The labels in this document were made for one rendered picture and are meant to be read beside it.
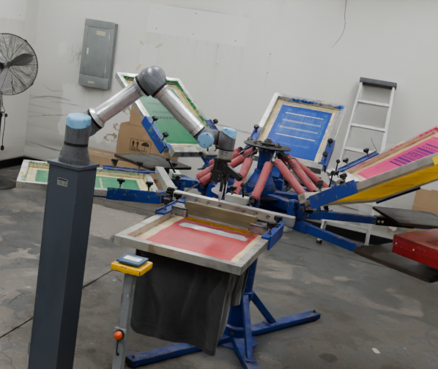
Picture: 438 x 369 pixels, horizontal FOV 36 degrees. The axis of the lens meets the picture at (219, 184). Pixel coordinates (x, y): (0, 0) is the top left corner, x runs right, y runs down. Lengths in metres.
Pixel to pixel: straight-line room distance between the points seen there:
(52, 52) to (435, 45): 4.45
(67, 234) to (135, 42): 4.95
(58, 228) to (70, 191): 0.20
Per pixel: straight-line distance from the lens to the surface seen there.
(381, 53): 7.32
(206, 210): 3.39
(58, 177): 3.29
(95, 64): 8.13
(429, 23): 7.32
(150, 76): 3.18
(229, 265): 2.78
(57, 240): 3.36
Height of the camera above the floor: 1.86
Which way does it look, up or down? 12 degrees down
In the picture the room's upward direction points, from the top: 9 degrees clockwise
